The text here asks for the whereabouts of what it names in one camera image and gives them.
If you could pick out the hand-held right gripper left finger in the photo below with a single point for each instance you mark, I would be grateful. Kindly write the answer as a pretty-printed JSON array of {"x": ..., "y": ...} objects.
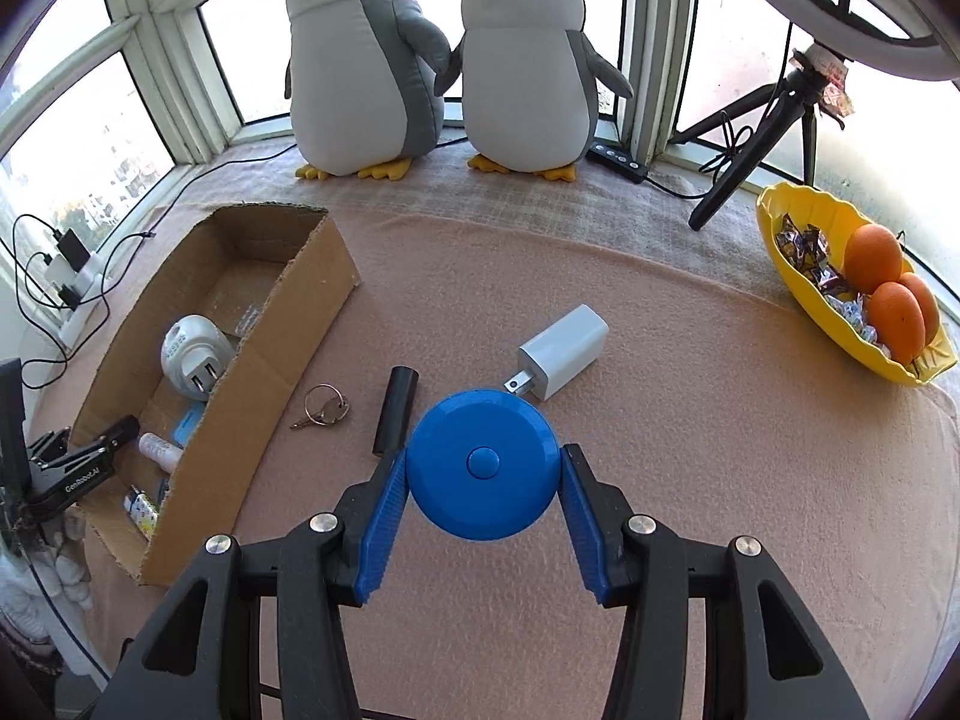
[{"x": 382, "y": 525}]

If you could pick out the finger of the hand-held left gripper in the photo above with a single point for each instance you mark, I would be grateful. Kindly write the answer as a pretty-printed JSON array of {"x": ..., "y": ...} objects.
[{"x": 112, "y": 435}]

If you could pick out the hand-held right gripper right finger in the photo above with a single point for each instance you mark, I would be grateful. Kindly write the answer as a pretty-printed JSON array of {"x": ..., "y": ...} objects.
[{"x": 585, "y": 525}]

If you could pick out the pale pink cream tube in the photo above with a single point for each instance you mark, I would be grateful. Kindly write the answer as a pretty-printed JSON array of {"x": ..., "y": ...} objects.
[{"x": 161, "y": 451}]

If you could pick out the light blue case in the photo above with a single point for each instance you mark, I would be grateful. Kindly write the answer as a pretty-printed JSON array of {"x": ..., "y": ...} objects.
[{"x": 189, "y": 427}]

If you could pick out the white printed lighter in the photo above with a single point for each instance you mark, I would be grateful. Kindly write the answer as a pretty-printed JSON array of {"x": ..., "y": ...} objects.
[{"x": 142, "y": 514}]

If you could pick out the white plug-in repellent heater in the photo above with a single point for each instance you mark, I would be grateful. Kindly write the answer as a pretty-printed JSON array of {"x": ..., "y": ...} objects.
[{"x": 187, "y": 349}]

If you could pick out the blue round tape measure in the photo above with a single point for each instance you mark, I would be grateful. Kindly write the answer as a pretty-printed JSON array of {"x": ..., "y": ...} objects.
[{"x": 480, "y": 465}]

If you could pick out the cardboard box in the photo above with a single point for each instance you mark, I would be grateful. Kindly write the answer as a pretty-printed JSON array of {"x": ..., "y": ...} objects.
[{"x": 277, "y": 345}]

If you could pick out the black cylinder tube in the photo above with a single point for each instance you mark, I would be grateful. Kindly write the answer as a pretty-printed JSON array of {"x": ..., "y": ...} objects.
[{"x": 394, "y": 409}]

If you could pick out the white fuzzy cloth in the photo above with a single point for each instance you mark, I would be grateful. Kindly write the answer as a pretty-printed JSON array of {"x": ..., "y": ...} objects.
[{"x": 45, "y": 570}]

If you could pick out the white power strip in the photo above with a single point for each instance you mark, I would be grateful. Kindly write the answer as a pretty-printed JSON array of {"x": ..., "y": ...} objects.
[{"x": 82, "y": 285}]

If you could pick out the white charger plug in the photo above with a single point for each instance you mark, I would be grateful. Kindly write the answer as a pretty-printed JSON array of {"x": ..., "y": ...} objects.
[{"x": 562, "y": 349}]

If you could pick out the black charger plug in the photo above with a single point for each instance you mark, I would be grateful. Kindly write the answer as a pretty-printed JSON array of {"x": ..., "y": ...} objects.
[{"x": 69, "y": 247}]

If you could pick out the grey textured blanket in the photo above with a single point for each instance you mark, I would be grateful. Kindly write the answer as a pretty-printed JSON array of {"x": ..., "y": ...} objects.
[{"x": 525, "y": 199}]

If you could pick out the pile of wrapped candies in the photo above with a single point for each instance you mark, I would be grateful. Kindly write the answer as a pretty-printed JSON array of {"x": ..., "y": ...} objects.
[{"x": 806, "y": 247}]

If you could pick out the black inline controller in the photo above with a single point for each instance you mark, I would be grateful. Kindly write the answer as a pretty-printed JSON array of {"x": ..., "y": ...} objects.
[{"x": 619, "y": 161}]

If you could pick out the orange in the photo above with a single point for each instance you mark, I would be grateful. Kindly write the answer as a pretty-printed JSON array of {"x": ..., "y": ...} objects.
[
  {"x": 926, "y": 304},
  {"x": 896, "y": 319},
  {"x": 874, "y": 255}
]

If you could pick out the black tripod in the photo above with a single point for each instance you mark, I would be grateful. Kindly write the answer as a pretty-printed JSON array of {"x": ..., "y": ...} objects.
[{"x": 731, "y": 180}]

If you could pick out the yellow leaf-shaped bowl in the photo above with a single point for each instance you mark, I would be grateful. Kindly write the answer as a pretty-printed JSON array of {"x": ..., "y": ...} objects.
[{"x": 795, "y": 199}]

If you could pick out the dark-headed penguin plush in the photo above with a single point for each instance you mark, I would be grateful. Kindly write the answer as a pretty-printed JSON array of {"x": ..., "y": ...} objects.
[{"x": 345, "y": 75}]

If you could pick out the grey-winged penguin plush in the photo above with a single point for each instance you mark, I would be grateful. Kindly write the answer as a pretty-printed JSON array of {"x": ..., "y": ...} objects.
[{"x": 517, "y": 82}]

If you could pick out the paper label tags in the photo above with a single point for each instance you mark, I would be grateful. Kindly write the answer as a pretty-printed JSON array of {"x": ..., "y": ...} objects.
[{"x": 829, "y": 82}]

